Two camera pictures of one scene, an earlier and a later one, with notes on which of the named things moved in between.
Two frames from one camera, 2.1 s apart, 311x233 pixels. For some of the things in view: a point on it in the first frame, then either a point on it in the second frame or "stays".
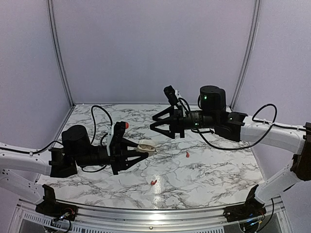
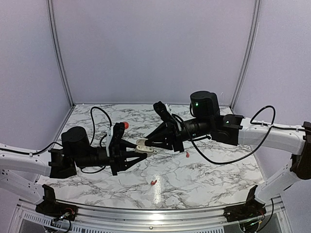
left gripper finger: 141,156 stays
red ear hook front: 153,183 stays
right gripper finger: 169,109 -> 164,130
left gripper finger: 125,143 stays
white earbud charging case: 146,145 stays
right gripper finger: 164,132 -> 164,143
